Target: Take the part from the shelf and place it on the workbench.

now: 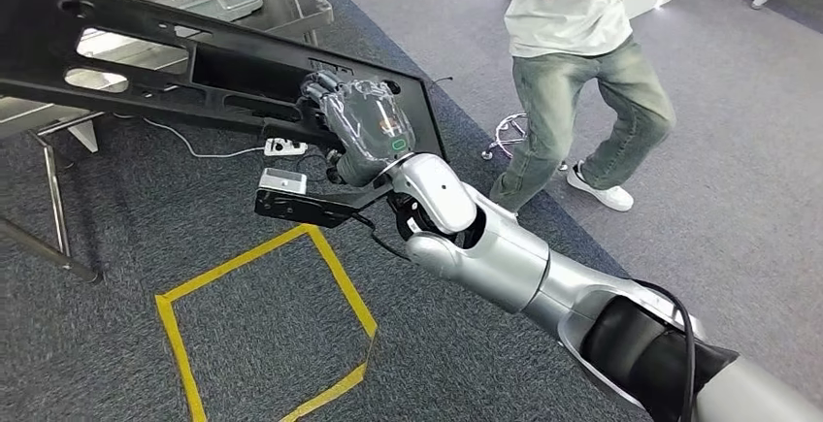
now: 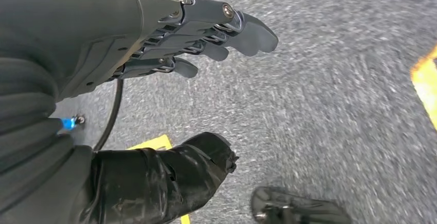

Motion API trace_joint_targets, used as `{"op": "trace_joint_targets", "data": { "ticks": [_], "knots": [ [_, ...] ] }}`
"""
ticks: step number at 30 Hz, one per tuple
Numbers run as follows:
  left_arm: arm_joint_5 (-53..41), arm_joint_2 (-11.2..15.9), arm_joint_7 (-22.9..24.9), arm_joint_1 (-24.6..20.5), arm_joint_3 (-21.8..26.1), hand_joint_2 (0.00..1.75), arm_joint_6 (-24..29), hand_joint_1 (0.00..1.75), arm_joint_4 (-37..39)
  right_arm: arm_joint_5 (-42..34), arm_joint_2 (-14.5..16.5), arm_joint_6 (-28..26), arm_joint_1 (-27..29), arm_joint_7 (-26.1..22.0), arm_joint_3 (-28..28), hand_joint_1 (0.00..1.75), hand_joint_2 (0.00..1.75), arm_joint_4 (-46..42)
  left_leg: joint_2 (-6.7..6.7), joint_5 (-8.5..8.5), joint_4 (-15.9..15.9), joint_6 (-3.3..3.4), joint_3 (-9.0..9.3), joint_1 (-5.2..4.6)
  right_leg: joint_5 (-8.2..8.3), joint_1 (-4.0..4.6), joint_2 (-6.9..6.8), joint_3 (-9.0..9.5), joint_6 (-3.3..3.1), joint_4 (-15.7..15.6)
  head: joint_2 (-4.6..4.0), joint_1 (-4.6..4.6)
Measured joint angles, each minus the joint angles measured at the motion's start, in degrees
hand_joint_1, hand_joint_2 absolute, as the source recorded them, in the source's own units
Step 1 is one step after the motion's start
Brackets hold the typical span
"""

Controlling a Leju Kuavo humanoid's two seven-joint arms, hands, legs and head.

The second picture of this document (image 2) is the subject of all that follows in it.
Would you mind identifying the blue shelf rack on casters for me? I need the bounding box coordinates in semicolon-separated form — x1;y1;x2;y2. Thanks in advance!
60;114;86;132

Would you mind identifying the black robot left foot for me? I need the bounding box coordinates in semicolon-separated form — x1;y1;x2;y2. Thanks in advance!
250;185;353;224

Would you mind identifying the crumpled yellow floor tape square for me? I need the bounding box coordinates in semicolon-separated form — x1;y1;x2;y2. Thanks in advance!
410;44;437;132

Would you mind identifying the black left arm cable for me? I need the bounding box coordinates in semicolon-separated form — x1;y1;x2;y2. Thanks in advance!
93;78;124;151

